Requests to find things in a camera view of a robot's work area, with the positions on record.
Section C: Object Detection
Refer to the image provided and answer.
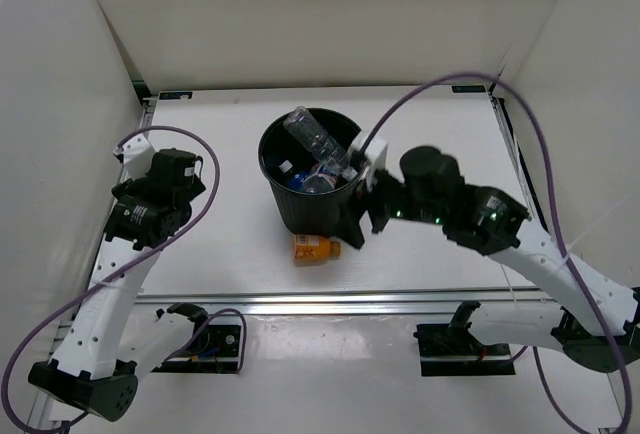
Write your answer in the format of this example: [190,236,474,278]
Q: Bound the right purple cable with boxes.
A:
[357,72,633,434]

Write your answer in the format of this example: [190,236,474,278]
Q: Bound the orange juice bottle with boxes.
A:
[293,234,342,265]

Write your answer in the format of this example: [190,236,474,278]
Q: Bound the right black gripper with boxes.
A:
[325,154,446,248]

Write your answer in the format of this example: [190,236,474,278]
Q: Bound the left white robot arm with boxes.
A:
[28,148,210,422]

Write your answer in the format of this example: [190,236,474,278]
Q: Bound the black plastic waste bin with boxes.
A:
[258,107,362,238]

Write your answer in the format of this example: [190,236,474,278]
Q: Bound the aluminium front rail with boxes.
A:
[136,288,553,316]

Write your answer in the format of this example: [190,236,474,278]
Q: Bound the left blue corner label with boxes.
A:
[158,91,193,101]

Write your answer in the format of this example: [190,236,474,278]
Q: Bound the clear bottle blue label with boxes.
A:
[278,160,308,191]

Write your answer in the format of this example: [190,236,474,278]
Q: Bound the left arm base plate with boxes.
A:
[154,321,244,374]

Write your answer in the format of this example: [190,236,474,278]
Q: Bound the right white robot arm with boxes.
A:
[348,140,639,373]

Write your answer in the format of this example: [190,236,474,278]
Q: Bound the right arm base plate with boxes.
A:
[413,301,515,377]

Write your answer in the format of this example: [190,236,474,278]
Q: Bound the clear water bottle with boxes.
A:
[283,106,357,181]

